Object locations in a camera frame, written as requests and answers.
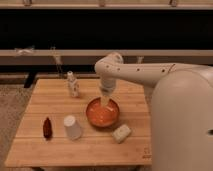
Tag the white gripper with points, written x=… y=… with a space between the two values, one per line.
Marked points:
x=107 y=87

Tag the orange ceramic bowl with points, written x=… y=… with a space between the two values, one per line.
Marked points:
x=102 y=116

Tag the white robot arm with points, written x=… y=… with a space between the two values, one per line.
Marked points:
x=181 y=109

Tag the pale sponge block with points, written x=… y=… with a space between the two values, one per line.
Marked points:
x=121 y=133

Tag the white paper cup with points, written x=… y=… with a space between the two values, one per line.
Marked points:
x=72 y=127

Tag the dark red small bottle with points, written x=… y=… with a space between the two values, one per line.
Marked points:
x=47 y=129

